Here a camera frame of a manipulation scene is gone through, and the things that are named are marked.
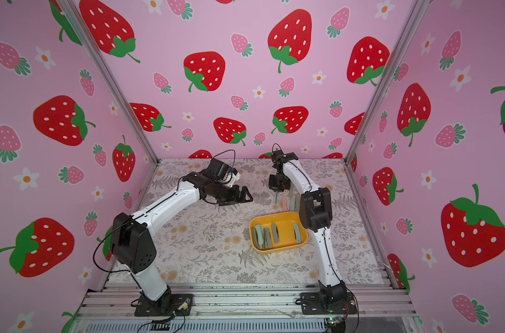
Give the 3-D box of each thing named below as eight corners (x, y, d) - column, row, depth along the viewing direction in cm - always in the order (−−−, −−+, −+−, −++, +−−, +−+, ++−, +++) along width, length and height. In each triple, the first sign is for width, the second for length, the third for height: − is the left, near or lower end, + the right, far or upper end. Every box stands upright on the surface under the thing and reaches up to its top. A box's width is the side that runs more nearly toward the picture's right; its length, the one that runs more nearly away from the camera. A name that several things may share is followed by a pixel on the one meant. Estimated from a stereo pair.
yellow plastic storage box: (253, 258, 87) (252, 253, 83) (246, 221, 99) (246, 215, 94) (307, 247, 90) (309, 242, 86) (295, 212, 102) (297, 206, 97)
